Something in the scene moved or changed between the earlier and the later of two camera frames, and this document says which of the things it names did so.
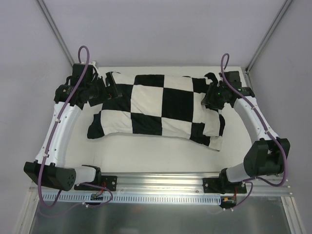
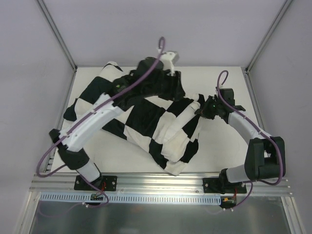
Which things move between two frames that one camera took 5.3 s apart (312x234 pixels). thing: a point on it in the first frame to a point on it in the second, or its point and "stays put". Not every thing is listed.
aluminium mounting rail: (163, 183) stays put
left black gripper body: (107, 87) to (175, 84)
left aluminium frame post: (46, 11) stays put
